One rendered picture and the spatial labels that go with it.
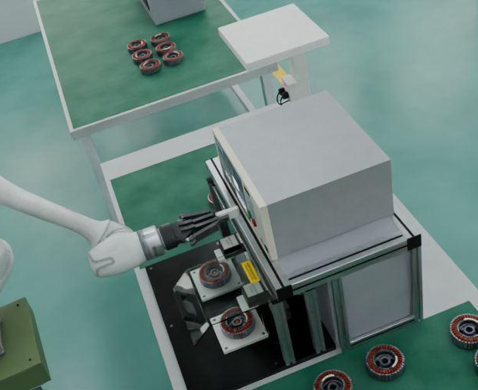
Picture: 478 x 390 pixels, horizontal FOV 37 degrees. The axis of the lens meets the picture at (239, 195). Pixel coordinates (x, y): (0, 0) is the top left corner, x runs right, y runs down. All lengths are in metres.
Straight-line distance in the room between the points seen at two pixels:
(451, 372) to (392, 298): 0.27
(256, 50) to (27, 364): 1.43
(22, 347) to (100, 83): 1.84
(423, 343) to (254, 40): 1.38
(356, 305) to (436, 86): 2.79
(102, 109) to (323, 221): 1.90
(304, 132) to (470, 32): 3.32
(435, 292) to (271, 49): 1.13
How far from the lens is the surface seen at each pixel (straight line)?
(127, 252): 1.98
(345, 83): 4.84
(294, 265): 1.99
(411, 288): 2.20
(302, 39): 2.86
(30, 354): 2.43
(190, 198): 2.89
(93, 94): 3.82
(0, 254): 2.46
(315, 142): 2.07
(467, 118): 4.44
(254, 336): 2.28
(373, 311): 2.19
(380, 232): 2.06
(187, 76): 3.72
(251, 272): 2.07
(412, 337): 2.27
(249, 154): 2.08
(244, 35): 2.97
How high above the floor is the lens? 2.53
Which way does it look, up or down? 39 degrees down
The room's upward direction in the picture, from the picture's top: 14 degrees counter-clockwise
